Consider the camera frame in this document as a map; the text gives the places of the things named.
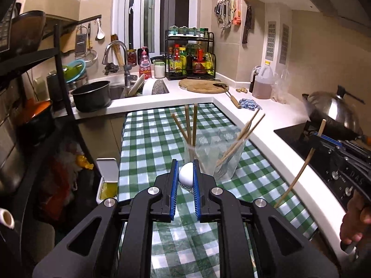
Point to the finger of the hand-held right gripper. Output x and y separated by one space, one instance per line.
317 153
327 140

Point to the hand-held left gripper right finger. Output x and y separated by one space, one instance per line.
196 194

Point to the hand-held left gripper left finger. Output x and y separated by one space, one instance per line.
174 191

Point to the white ceramic spoon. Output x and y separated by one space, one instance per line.
185 175

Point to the wooden chopstick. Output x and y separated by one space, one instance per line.
258 121
195 121
249 123
179 126
187 121
301 170

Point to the clear plastic utensil container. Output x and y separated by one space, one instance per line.
211 150

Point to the row of hanging utensils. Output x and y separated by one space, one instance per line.
229 13

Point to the person's right hand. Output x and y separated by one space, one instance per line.
352 217

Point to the black gas stove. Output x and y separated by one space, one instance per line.
295 139

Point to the wok with metal lid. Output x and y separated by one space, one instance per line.
330 110

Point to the green checkered tablecloth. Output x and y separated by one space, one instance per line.
145 139

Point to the white trash bin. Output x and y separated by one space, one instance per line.
107 179

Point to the clear plastic bag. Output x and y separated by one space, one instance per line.
280 88

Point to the blue rag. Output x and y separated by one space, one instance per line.
249 104

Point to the plastic cooking oil jug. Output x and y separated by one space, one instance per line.
263 84

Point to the white colander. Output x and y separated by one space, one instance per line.
155 87

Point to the round wooden cutting board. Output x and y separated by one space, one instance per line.
200 87

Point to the white jar with green lid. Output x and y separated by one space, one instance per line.
159 70

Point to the black cooking pot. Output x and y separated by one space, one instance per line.
91 97

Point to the pink dish soap bottle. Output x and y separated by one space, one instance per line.
145 66

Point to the black spice rack with bottles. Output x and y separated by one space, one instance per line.
189 60

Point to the chrome kitchen faucet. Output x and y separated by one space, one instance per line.
126 63

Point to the red jar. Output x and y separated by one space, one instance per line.
132 58

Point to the hanging cleaver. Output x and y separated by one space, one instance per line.
246 26

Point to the green plastic basin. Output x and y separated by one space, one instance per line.
74 71

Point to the metal mesh strainer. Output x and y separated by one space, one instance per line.
91 57

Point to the orange bowl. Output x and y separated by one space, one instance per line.
37 111

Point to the black metal shelf rack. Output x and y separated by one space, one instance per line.
62 72

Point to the white hanging ladle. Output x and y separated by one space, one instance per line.
100 33

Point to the metal grater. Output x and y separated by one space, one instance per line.
81 43

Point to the white wall vent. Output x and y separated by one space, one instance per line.
284 45
271 42

